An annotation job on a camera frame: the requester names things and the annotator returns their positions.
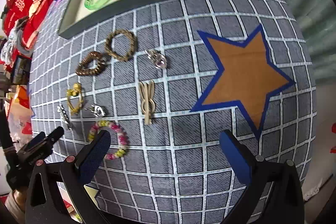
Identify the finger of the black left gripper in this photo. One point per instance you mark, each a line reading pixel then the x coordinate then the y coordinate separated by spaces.
pixel 21 163

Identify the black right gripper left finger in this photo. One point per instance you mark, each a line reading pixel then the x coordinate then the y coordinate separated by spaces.
pixel 89 158

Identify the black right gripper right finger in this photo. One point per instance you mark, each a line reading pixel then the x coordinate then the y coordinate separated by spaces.
pixel 238 155

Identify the silver metal hair clip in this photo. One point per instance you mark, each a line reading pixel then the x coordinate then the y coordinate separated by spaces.
pixel 61 110

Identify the small silver earring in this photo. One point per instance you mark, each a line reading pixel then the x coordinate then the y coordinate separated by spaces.
pixel 157 59

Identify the person's left hand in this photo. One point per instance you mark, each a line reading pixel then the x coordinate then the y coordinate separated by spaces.
pixel 16 204

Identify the silver heart charm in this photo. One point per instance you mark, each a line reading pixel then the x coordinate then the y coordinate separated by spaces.
pixel 96 110

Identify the grey grid patterned cloth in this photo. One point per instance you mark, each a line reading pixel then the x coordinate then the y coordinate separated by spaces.
pixel 174 171

